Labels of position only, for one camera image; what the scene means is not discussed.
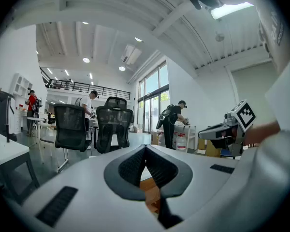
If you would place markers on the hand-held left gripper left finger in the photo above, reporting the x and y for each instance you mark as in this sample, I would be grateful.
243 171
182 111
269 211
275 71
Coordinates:
87 190

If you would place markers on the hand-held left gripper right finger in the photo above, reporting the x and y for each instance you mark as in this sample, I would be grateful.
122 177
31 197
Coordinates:
207 190

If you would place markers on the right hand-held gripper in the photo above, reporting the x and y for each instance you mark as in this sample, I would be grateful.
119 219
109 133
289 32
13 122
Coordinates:
244 116

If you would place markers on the person's right forearm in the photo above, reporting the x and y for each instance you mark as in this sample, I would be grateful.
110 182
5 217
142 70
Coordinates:
261 133

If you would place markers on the cardboard box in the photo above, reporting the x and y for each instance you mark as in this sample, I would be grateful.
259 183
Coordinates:
211 149
155 137

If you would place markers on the white desk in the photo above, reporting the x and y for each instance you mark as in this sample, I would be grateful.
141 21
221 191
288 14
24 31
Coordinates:
187 127

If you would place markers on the clear water jug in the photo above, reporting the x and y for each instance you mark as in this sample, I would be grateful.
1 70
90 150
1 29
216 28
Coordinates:
181 142
174 140

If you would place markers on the wooden slat deck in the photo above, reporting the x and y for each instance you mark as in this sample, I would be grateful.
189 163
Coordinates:
151 194

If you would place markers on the black mesh chair chrome base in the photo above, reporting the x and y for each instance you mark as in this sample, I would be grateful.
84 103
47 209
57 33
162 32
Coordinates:
68 127

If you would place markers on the black office chair with headrest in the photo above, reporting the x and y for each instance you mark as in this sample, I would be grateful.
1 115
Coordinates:
113 127

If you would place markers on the glass door with windows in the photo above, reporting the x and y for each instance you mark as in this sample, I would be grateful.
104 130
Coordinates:
154 93

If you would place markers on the round white table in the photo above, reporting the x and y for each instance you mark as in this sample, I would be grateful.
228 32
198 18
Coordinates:
37 120

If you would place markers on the person's beige shirt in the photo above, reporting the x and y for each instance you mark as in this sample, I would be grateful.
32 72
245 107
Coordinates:
282 57

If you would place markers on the black balcony railing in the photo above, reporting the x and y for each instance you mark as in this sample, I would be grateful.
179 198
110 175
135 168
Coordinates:
87 86

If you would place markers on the round ceiling downlight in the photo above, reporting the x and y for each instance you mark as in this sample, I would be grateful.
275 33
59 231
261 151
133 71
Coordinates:
121 68
138 39
86 60

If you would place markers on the ceiling air conditioner unit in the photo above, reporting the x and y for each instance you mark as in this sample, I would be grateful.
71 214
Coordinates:
131 54

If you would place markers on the white shelf unit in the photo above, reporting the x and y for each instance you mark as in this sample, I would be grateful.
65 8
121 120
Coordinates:
20 86

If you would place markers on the rectangular ceiling light panel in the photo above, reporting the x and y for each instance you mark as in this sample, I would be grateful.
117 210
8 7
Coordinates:
229 10

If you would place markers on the white side table black frame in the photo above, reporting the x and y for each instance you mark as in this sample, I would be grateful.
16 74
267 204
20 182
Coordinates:
4 150

